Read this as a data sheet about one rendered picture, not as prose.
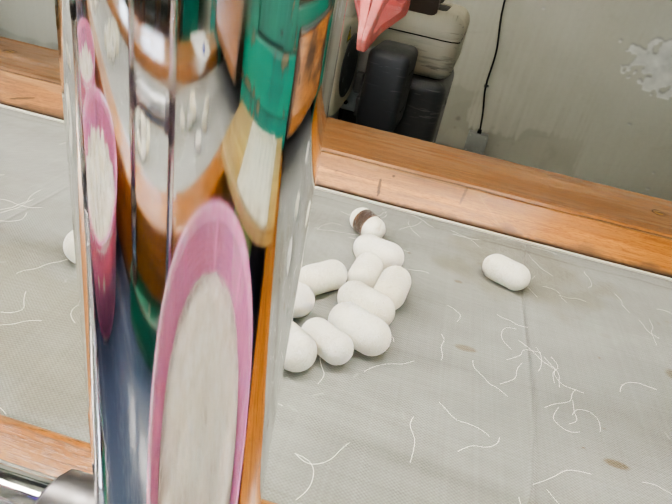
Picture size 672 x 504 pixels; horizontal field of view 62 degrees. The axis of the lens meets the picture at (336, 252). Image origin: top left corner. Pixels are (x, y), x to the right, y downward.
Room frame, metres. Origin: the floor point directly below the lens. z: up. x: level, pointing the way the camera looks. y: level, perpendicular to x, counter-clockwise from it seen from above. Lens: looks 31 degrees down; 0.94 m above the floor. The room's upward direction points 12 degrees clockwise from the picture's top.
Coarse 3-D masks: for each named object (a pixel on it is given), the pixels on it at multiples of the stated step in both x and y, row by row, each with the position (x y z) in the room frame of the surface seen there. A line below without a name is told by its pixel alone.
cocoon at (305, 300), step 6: (300, 282) 0.25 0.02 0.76; (300, 288) 0.25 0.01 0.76; (306, 288) 0.25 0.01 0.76; (300, 294) 0.24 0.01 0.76; (306, 294) 0.25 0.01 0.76; (312, 294) 0.25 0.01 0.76; (300, 300) 0.24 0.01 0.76; (306, 300) 0.24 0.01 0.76; (312, 300) 0.25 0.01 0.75; (300, 306) 0.24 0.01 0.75; (306, 306) 0.24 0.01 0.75; (312, 306) 0.25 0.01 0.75; (294, 312) 0.24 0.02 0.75; (300, 312) 0.24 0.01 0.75; (306, 312) 0.24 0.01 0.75
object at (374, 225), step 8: (360, 208) 0.36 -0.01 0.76; (352, 216) 0.36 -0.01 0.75; (376, 216) 0.36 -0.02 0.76; (352, 224) 0.36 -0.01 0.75; (368, 224) 0.35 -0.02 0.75; (376, 224) 0.35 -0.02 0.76; (384, 224) 0.35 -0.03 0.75; (368, 232) 0.35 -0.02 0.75; (376, 232) 0.35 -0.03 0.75; (384, 232) 0.35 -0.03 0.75
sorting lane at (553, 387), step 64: (0, 128) 0.41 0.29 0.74; (64, 128) 0.44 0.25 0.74; (0, 192) 0.31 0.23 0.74; (64, 192) 0.33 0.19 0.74; (320, 192) 0.41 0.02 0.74; (0, 256) 0.25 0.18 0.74; (64, 256) 0.26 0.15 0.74; (320, 256) 0.32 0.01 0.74; (448, 256) 0.35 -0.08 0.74; (512, 256) 0.37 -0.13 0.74; (576, 256) 0.39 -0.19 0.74; (0, 320) 0.20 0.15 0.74; (64, 320) 0.21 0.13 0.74; (448, 320) 0.27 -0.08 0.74; (512, 320) 0.29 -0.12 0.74; (576, 320) 0.30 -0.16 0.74; (640, 320) 0.32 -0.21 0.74; (0, 384) 0.16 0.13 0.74; (64, 384) 0.17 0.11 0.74; (320, 384) 0.20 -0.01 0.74; (384, 384) 0.21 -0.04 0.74; (448, 384) 0.22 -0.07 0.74; (512, 384) 0.23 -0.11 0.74; (576, 384) 0.24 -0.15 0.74; (640, 384) 0.25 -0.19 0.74; (320, 448) 0.16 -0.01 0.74; (384, 448) 0.17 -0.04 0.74; (448, 448) 0.18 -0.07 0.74; (512, 448) 0.18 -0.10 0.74; (576, 448) 0.19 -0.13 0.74; (640, 448) 0.20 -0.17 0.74
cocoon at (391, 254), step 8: (360, 240) 0.32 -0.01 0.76; (368, 240) 0.32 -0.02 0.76; (376, 240) 0.32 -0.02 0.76; (384, 240) 0.32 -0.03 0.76; (360, 248) 0.31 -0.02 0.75; (368, 248) 0.31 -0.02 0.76; (376, 248) 0.31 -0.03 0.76; (384, 248) 0.31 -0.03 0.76; (392, 248) 0.31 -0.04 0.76; (400, 248) 0.32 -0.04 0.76; (384, 256) 0.31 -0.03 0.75; (392, 256) 0.31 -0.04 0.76; (400, 256) 0.31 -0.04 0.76; (384, 264) 0.31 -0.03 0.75; (392, 264) 0.31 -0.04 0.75; (400, 264) 0.31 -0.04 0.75
